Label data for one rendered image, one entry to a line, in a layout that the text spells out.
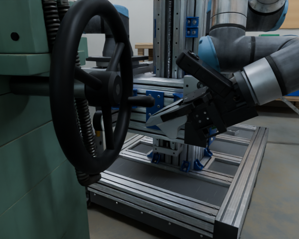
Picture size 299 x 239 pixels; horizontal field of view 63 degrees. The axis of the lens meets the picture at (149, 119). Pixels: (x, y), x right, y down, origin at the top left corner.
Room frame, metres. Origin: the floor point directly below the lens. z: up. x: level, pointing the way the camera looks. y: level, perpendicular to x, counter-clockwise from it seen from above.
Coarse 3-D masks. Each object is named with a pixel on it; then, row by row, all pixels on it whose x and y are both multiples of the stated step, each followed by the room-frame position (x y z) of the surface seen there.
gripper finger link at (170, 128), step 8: (160, 112) 0.48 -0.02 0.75; (152, 120) 0.47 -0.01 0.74; (160, 120) 0.45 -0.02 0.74; (168, 120) 0.46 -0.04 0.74; (176, 120) 0.45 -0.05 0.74; (184, 120) 0.45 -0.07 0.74; (160, 128) 0.46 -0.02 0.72; (168, 128) 0.46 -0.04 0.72; (176, 128) 0.45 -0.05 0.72; (168, 136) 0.46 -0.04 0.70; (176, 136) 0.45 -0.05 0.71
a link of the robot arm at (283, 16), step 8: (248, 0) 0.91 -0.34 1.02; (256, 0) 0.88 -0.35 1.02; (264, 0) 0.86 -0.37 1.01; (272, 0) 0.85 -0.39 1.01; (280, 0) 0.87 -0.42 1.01; (248, 8) 0.92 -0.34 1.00; (256, 8) 0.88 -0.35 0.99; (264, 8) 0.87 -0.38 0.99; (272, 8) 0.86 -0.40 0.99; (280, 8) 0.87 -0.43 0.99; (248, 16) 0.92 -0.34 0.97; (256, 16) 0.90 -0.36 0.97; (264, 16) 0.88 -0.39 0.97; (272, 16) 0.88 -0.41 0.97; (280, 16) 0.89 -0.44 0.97; (248, 24) 0.93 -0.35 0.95; (256, 24) 0.92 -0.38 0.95; (264, 24) 0.91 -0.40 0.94; (272, 24) 0.91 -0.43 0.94; (280, 24) 0.90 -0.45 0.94
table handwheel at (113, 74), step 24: (96, 0) 0.38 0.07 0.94; (72, 24) 0.31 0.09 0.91; (120, 24) 0.47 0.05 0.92; (72, 48) 0.30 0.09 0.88; (120, 48) 0.49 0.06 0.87; (72, 72) 0.29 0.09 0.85; (96, 72) 0.41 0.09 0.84; (120, 72) 0.54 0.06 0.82; (48, 96) 0.43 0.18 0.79; (72, 96) 0.29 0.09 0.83; (96, 96) 0.39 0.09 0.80; (120, 96) 0.42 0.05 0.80; (72, 120) 0.28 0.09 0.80; (120, 120) 0.50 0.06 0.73; (72, 144) 0.28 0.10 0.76; (120, 144) 0.45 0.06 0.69; (96, 168) 0.34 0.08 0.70
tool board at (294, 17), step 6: (288, 0) 3.37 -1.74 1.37; (294, 0) 3.35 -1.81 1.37; (288, 6) 3.36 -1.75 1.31; (294, 6) 3.35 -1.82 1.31; (288, 12) 3.36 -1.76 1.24; (294, 12) 3.34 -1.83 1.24; (288, 18) 3.36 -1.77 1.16; (294, 18) 3.34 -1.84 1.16; (282, 24) 3.37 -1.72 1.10; (288, 24) 3.36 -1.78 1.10; (294, 24) 3.34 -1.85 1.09
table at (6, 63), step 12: (84, 48) 0.74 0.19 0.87; (0, 60) 0.37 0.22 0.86; (12, 60) 0.36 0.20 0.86; (24, 60) 0.36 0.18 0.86; (36, 60) 0.37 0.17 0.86; (48, 60) 0.40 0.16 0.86; (84, 60) 0.53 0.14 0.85; (0, 72) 0.37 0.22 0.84; (12, 72) 0.36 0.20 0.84; (24, 72) 0.36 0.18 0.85; (36, 72) 0.37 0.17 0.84
